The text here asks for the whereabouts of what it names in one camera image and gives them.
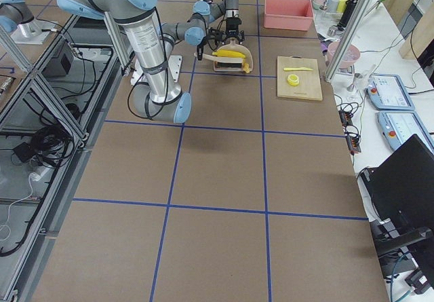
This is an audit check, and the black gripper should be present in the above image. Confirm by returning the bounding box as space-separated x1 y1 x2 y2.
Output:
197 27 224 60
222 17 245 43

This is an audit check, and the beige plastic dustpan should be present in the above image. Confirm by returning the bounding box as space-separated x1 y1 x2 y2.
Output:
216 39 254 72

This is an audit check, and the yellow toy corn cob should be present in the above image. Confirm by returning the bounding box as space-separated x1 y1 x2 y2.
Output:
212 50 246 58

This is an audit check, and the tan toy ginger root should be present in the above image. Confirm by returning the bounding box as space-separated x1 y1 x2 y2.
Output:
241 63 251 73

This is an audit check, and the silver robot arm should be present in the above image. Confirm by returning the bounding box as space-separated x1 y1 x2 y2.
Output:
57 0 226 124
199 0 245 46

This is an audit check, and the pink plastic bin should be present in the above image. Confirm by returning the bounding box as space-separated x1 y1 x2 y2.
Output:
264 0 313 31

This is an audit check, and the yellow plastic knife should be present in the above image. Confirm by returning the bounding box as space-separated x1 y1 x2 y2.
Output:
283 67 314 72

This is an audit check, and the bamboo cutting board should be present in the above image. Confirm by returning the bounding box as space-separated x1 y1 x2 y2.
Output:
277 56 323 101

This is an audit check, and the black bottle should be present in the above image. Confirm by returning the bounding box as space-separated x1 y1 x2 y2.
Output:
338 0 358 29

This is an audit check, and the pink bowl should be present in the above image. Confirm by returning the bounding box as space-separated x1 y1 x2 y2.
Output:
327 41 361 69

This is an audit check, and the black power strip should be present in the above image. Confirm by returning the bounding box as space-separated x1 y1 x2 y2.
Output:
338 110 361 155

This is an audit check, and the upper blue teach pendant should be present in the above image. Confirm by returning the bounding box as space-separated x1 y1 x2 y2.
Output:
366 73 415 111

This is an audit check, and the blue teach pendant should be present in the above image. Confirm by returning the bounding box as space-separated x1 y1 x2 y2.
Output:
377 111 433 152
366 73 415 111

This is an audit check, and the lower blue teach pendant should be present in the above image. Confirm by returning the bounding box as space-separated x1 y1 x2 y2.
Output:
377 111 433 152

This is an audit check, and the black monitor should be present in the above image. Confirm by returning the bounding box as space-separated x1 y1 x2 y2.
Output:
361 134 433 284

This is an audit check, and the aluminium frame post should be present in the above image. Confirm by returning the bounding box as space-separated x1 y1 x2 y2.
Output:
324 0 371 83

